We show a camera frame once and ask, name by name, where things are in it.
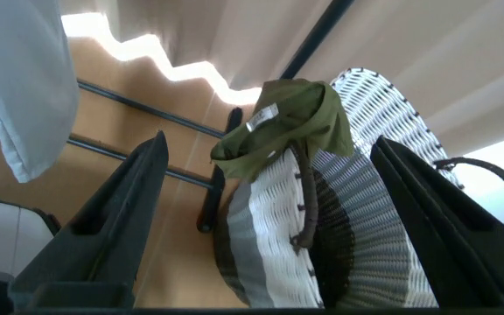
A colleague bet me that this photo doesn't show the beige curtain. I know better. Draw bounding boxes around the beige curtain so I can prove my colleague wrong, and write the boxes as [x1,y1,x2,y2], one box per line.
[59,0,504,158]

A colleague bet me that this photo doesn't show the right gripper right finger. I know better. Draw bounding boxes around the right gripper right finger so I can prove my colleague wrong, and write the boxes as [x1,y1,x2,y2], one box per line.
[367,135,504,307]

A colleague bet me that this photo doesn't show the green garment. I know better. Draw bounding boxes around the green garment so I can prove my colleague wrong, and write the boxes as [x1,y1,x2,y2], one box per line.
[210,78,356,183]

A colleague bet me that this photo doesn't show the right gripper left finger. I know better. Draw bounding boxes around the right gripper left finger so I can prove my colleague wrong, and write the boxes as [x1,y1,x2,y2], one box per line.
[10,129,171,310]

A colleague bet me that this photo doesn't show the white laundry basket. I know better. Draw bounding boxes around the white laundry basket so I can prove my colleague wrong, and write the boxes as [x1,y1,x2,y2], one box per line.
[212,66,504,310]

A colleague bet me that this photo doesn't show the pale grey shorts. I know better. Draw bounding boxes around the pale grey shorts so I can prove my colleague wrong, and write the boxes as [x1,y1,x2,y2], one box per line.
[0,0,81,184]

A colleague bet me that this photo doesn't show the black clothes rack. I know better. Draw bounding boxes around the black clothes rack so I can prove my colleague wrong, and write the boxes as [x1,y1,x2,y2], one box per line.
[66,0,356,234]

